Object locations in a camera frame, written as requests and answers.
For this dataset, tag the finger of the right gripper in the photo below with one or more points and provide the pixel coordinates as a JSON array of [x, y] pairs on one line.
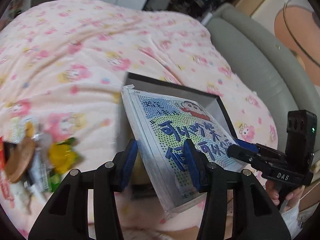
[[244, 151]]

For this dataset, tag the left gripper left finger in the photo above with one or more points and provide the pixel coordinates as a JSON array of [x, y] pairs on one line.
[[124, 162]]

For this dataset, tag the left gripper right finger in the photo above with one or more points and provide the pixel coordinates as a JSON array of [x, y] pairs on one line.
[[197, 164]]

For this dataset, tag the cartoon diamond painting kit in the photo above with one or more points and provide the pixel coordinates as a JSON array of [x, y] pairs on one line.
[[175, 142]]

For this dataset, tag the brown wooden comb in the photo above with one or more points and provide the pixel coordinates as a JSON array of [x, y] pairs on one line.
[[18, 158]]

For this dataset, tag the person's right hand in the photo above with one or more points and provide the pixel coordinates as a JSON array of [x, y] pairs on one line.
[[292, 198]]

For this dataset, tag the yellow green snack packet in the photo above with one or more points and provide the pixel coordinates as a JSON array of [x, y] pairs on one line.
[[61, 156]]

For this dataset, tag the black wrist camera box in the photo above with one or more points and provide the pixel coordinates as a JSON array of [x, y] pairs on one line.
[[301, 135]]

